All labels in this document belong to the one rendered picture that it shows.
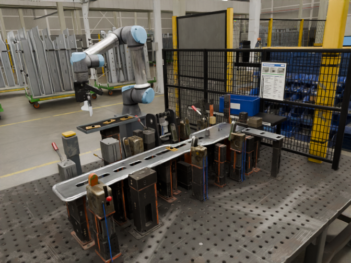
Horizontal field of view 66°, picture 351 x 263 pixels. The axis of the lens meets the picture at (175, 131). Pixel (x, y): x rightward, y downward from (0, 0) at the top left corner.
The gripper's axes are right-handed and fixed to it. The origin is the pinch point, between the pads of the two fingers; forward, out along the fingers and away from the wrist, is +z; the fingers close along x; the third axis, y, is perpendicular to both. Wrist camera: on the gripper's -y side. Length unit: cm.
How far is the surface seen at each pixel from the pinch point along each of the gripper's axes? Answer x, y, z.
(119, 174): 37.3, -7.2, 24.7
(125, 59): -784, -194, 19
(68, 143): 7.8, 15.0, 13.8
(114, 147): 18.7, -8.5, 16.9
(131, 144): 11.2, -20.4, 19.5
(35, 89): -658, 88, 75
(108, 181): 42.4, -0.8, 24.7
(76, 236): 38, 18, 54
